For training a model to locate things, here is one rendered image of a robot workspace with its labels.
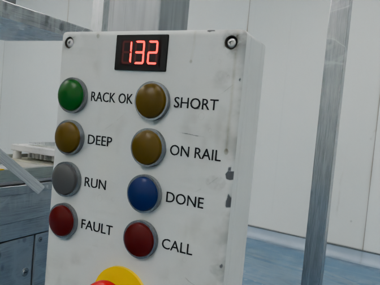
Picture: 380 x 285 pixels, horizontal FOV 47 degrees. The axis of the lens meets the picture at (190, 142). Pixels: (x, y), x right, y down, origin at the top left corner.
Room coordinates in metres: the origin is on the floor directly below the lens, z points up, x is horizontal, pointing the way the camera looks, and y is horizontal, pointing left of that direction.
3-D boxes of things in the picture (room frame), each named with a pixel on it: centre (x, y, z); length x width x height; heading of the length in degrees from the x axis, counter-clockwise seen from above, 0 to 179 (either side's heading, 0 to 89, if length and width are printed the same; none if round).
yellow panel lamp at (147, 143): (0.34, 0.03, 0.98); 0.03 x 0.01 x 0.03; 63
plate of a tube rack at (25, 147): (1.48, 0.42, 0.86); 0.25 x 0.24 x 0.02; 63
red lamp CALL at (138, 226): (0.34, 0.03, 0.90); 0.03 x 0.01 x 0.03; 63
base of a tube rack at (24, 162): (1.48, 0.42, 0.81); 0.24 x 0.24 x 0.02; 63
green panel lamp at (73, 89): (0.37, 0.10, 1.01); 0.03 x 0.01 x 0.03; 63
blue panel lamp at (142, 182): (0.34, 0.03, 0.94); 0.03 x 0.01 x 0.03; 63
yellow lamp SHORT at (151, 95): (0.34, 0.03, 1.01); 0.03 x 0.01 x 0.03; 63
